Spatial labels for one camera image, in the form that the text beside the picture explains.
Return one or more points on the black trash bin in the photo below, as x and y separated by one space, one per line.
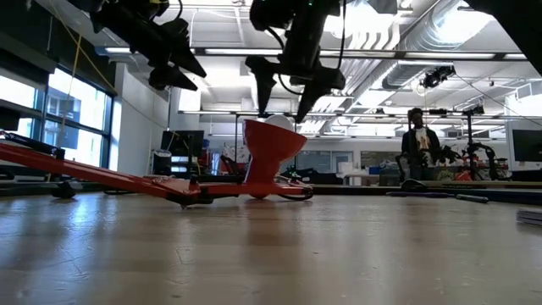
161 163

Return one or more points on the white lightbulb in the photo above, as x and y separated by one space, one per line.
279 122

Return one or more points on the long ceiling light strip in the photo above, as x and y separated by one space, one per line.
444 55

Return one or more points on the purple pen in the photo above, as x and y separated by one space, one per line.
419 195

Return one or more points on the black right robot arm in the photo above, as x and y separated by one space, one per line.
516 25

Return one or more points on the black pen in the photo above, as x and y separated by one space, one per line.
472 198

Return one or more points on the silver ventilation duct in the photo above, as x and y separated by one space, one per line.
406 72

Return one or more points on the large glass window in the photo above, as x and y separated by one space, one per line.
76 106

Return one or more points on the black computer monitor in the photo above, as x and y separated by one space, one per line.
527 146
182 144

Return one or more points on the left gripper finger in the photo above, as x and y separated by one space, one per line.
171 79
186 59

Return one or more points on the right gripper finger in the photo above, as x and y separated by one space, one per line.
263 80
317 89

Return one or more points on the black background robot station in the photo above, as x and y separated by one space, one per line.
474 161

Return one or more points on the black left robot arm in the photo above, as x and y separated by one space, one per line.
118 12

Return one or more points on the red desk lamp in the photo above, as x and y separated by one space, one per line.
271 152

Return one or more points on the black aluminium frame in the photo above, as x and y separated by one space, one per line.
521 195

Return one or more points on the standing person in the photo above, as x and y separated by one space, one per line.
419 148

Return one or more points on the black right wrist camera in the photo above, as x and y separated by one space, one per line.
271 14

